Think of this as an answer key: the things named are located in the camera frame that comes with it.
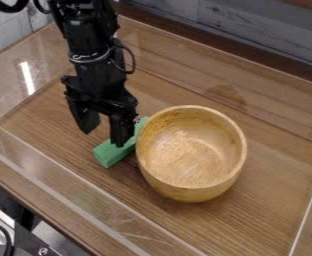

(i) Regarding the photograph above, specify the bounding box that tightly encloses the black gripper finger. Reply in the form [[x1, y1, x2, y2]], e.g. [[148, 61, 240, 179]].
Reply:
[[109, 114, 136, 148], [66, 98, 100, 134]]

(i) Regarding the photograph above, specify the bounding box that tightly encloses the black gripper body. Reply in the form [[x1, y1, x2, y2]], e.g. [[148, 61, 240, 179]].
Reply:
[[61, 54, 137, 117]]

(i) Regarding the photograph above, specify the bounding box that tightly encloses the green rectangular block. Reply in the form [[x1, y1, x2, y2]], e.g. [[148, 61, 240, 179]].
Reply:
[[92, 116, 148, 168]]

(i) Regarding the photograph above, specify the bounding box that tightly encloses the brown wooden bowl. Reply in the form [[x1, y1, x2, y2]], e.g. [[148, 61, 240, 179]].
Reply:
[[136, 105, 248, 203]]

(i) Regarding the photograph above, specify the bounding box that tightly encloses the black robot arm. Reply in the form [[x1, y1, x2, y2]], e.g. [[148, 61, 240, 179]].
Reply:
[[0, 0, 137, 147]]

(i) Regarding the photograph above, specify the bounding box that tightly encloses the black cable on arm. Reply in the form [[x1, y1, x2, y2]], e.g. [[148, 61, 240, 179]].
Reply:
[[108, 38, 137, 75]]

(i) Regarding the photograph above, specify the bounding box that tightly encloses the clear acrylic tray wall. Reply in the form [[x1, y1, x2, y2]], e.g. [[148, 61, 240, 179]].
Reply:
[[0, 15, 312, 256]]

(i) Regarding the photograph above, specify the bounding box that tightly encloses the black metal bracket with bolt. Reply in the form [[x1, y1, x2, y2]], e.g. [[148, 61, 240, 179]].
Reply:
[[14, 224, 61, 256]]

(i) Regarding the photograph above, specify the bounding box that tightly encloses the black cable lower left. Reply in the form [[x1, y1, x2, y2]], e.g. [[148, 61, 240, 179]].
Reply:
[[0, 221, 17, 256]]

